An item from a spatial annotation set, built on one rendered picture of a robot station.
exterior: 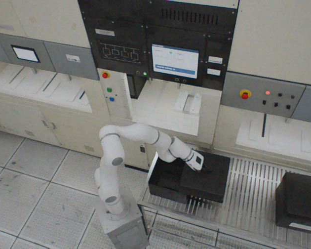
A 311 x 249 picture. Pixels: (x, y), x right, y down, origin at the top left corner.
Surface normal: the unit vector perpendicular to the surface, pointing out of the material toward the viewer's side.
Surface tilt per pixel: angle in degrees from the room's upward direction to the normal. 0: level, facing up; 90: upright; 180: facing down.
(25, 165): 0
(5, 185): 0
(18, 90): 0
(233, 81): 90
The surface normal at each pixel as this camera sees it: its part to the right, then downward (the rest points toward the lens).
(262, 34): -0.30, 0.76
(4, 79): -0.05, -0.61
